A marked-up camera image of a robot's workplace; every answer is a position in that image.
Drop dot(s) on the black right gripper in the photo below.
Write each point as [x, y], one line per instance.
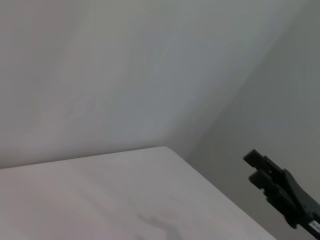
[297, 205]

